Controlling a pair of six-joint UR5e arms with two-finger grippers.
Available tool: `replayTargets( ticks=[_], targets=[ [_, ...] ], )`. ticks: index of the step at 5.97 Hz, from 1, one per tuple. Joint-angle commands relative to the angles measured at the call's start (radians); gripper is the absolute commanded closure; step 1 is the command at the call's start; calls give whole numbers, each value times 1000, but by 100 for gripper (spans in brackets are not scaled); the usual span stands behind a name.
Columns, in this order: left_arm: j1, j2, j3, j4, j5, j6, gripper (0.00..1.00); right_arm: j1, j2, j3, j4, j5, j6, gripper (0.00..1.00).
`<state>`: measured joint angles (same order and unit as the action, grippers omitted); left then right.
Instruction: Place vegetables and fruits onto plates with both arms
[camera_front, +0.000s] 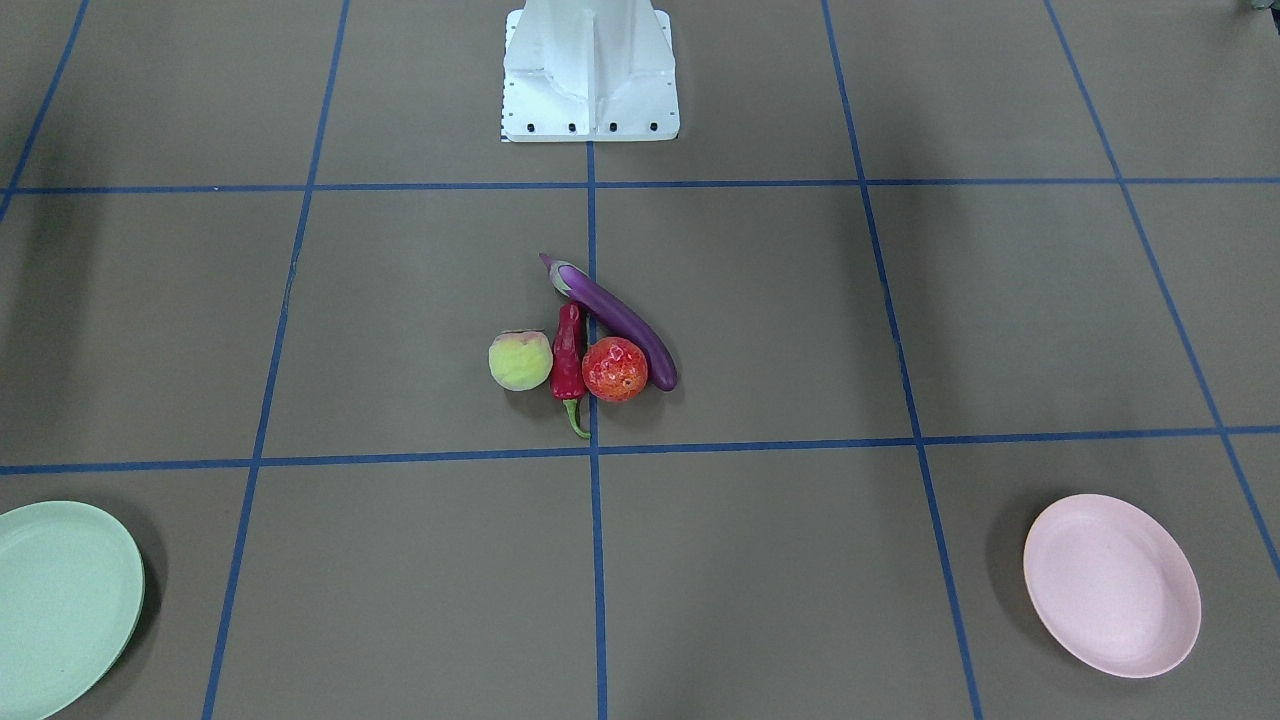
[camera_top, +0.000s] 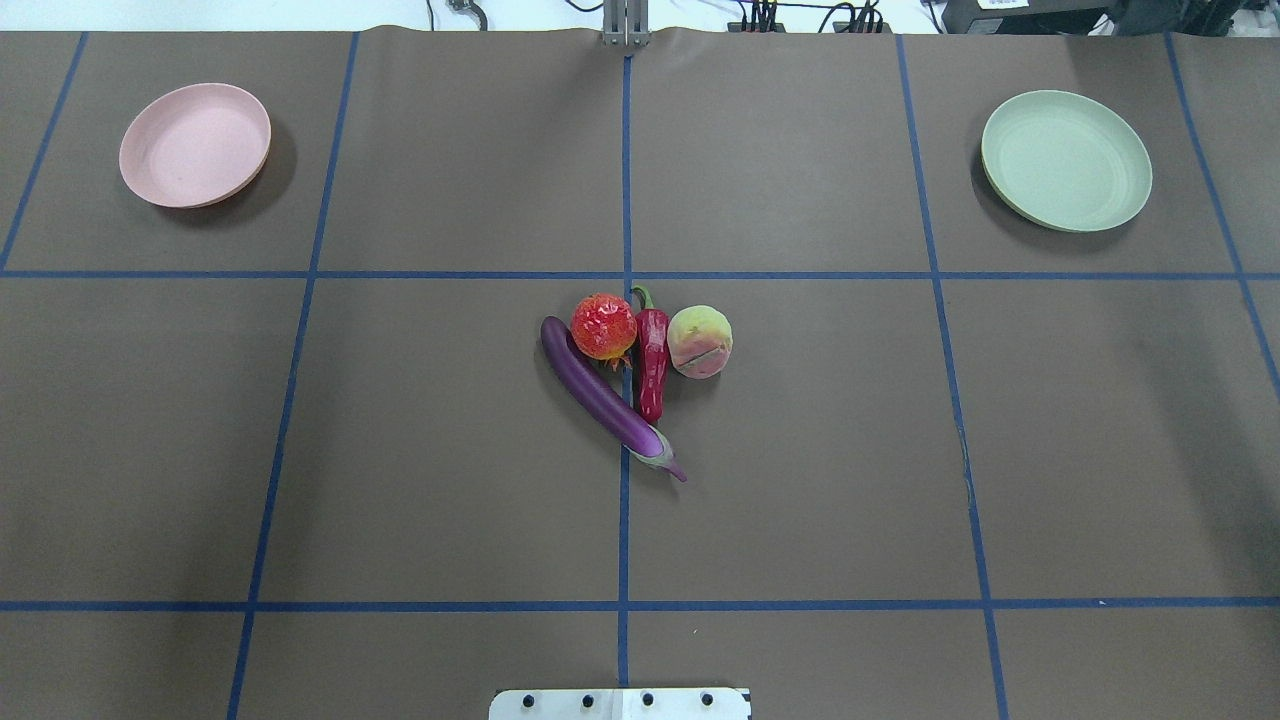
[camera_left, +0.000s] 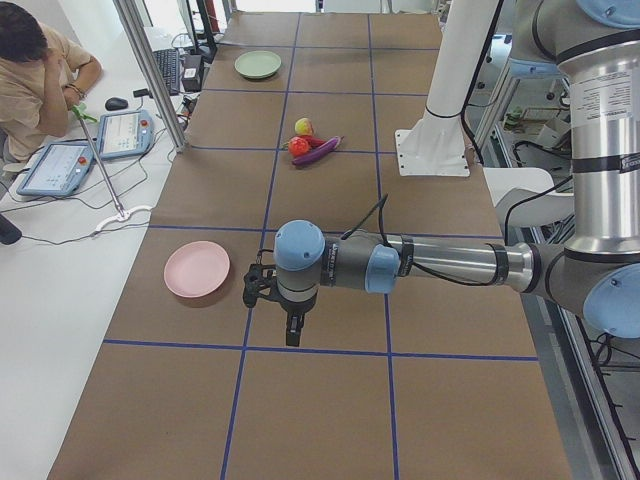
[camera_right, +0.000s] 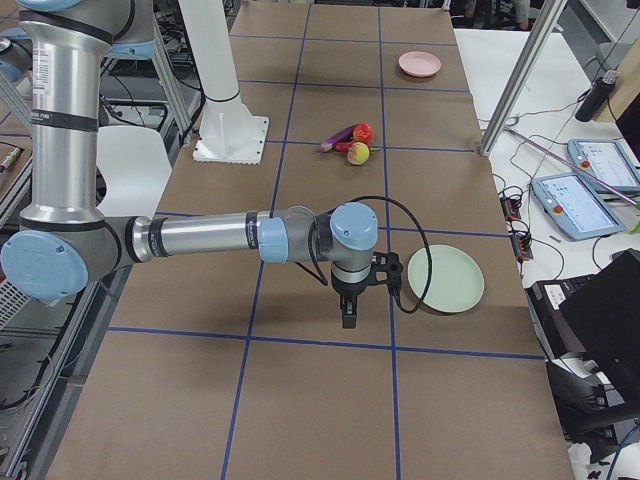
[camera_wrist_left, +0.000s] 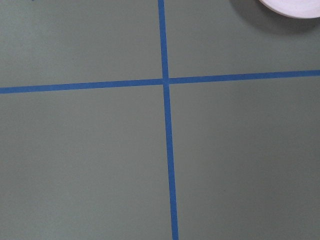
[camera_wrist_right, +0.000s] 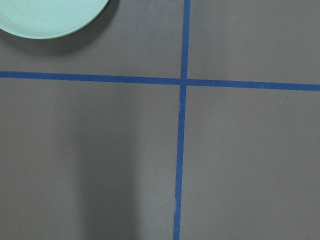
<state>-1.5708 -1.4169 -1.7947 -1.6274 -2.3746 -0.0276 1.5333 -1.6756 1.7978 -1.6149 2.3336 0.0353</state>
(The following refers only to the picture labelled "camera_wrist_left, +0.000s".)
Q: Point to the pink plastic plate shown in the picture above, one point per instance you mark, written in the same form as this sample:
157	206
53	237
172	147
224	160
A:
299	9

